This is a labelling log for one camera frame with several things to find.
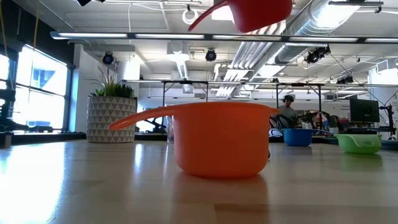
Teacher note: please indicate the green measuring cup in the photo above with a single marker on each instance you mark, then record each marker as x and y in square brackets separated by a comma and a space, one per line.
[357, 144]

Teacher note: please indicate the black overhead light beam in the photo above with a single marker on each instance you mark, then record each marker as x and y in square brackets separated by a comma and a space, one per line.
[199, 36]

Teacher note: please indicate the black metal station frame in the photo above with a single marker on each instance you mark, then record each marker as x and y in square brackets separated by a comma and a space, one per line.
[319, 102]
[186, 82]

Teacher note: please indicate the black background equipment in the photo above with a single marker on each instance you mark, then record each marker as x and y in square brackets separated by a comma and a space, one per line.
[6, 105]

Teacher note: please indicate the orange measuring cup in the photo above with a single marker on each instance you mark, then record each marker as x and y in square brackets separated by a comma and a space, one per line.
[220, 143]

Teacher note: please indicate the black ceiling spotlight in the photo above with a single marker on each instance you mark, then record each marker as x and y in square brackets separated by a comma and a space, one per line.
[315, 54]
[211, 55]
[108, 58]

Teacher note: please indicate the red measuring cup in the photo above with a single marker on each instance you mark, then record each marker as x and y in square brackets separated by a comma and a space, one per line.
[258, 15]

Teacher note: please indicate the black computer monitor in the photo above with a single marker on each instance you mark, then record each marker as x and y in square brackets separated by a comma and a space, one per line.
[363, 110]

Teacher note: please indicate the silver ventilation duct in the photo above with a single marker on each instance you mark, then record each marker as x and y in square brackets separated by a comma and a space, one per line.
[311, 25]

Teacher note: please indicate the person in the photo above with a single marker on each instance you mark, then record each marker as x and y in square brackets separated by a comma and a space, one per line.
[335, 122]
[287, 110]

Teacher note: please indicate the potted succulent patterned pot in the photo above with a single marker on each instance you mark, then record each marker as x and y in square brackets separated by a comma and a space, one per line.
[110, 118]

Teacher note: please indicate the blue measuring cup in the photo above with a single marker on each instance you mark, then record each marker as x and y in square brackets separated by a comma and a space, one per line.
[297, 137]

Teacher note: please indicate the clear plastic basket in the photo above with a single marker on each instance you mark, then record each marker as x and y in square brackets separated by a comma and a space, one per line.
[170, 130]

